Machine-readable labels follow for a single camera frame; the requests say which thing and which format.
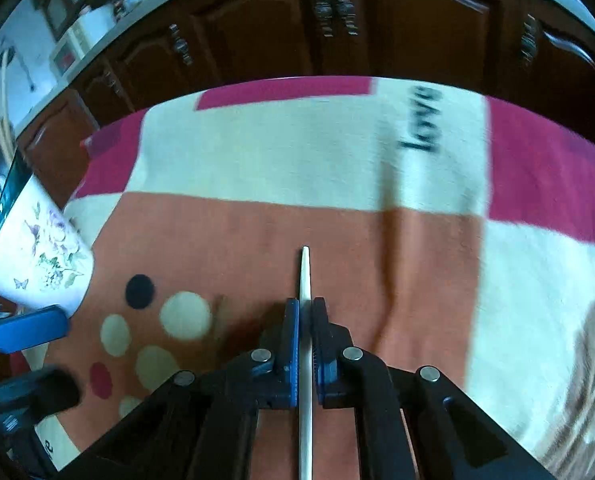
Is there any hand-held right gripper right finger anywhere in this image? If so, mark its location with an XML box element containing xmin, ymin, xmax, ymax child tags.
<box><xmin>311</xmin><ymin>297</ymin><xmax>554</xmax><ymax>480</ymax></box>

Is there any grey kitchen countertop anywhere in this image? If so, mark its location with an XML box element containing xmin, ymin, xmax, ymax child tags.
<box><xmin>14</xmin><ymin>0</ymin><xmax>258</xmax><ymax>132</ymax></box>

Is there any brown wooden kitchen cabinet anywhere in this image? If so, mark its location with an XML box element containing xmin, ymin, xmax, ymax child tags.
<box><xmin>14</xmin><ymin>0</ymin><xmax>595</xmax><ymax>196</ymax></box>

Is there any printed blanket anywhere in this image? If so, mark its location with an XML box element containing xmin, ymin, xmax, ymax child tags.
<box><xmin>27</xmin><ymin>75</ymin><xmax>595</xmax><ymax>480</ymax></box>

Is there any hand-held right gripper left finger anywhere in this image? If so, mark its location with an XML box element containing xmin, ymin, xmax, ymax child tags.
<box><xmin>60</xmin><ymin>297</ymin><xmax>301</xmax><ymax>480</ymax></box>

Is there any white microwave oven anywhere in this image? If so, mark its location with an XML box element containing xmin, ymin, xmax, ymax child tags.
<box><xmin>50</xmin><ymin>10</ymin><xmax>116</xmax><ymax>82</ymax></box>

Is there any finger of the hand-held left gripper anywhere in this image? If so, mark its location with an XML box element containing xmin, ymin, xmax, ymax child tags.
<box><xmin>0</xmin><ymin>304</ymin><xmax>71</xmax><ymax>362</ymax></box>
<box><xmin>0</xmin><ymin>366</ymin><xmax>81</xmax><ymax>426</ymax></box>

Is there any wooden chopstick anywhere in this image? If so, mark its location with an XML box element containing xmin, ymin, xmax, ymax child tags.
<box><xmin>297</xmin><ymin>246</ymin><xmax>312</xmax><ymax>480</ymax></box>

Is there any floral white cup teal inside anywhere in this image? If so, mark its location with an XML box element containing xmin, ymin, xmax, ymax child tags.
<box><xmin>0</xmin><ymin>152</ymin><xmax>96</xmax><ymax>319</ymax></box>

